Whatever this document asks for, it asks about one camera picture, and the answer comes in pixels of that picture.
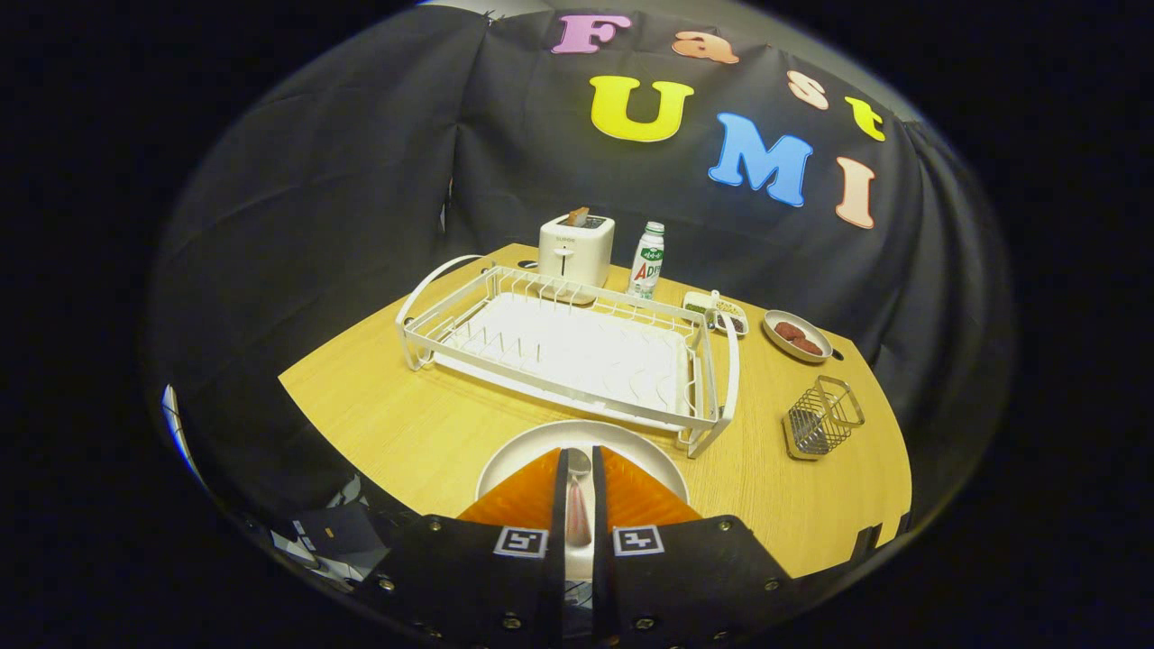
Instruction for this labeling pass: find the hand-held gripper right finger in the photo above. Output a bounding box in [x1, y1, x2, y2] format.
[591, 446, 799, 649]

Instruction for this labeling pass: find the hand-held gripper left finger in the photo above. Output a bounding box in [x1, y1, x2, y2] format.
[347, 448, 571, 649]

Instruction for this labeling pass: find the pink handled spoon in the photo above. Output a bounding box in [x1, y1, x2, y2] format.
[564, 448, 593, 548]

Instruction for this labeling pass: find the cream round plate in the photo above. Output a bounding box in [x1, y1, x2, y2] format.
[475, 420, 691, 582]

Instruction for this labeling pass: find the metal wire basket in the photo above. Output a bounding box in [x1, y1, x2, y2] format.
[782, 375, 866, 462]

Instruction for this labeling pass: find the white wire dish rack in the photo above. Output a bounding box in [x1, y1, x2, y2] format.
[395, 255, 741, 459]

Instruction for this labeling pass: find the grey plate with meat patties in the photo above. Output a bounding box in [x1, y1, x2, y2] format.
[762, 309, 834, 365]

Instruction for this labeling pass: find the white divided dish with beans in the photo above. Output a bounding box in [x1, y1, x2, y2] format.
[682, 290, 749, 337]

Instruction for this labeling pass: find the white bottle green label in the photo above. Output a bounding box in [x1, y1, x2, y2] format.
[627, 222, 666, 300]

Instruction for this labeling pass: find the white toaster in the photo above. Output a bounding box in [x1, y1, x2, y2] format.
[538, 213, 616, 306]

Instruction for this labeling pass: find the black backdrop cloth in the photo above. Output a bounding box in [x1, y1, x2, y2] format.
[144, 5, 1020, 578]

